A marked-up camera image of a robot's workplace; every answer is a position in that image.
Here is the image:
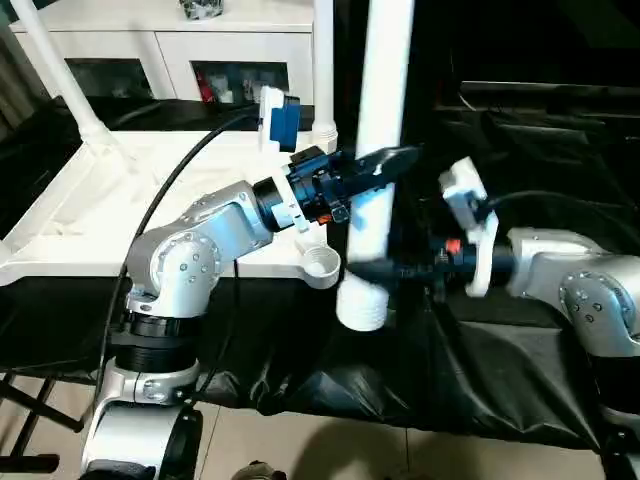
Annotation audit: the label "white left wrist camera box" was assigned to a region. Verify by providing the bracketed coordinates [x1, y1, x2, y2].
[258, 88, 327, 237]

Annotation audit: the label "white plastic table leg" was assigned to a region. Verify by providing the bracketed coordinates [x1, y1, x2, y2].
[8, 0, 117, 163]
[313, 0, 341, 151]
[335, 0, 417, 332]

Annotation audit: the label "white cabinet with glass doors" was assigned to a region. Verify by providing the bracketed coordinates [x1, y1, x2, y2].
[10, 0, 319, 107]

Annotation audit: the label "black tv cabinet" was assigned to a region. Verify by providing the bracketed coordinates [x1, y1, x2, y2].
[336, 0, 640, 129]

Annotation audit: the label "silver left leg black foot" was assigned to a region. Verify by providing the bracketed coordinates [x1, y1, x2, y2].
[235, 462, 287, 480]

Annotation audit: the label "toy figures behind cabinet glass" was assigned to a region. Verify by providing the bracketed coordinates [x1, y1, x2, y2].
[195, 64, 293, 107]

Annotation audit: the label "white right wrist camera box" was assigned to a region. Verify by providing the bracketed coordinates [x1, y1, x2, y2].
[440, 158, 500, 299]

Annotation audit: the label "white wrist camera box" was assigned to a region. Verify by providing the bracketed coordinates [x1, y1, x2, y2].
[258, 88, 327, 237]
[440, 158, 500, 299]

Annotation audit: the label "white plastic table top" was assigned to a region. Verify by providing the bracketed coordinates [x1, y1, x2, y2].
[0, 128, 344, 292]

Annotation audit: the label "grey plush toy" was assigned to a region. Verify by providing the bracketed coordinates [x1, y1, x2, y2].
[180, 0, 224, 21]

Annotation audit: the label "black work mat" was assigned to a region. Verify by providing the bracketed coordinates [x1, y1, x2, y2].
[0, 95, 640, 453]

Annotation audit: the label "black metal stand frame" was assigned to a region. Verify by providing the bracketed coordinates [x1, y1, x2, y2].
[0, 368, 93, 473]

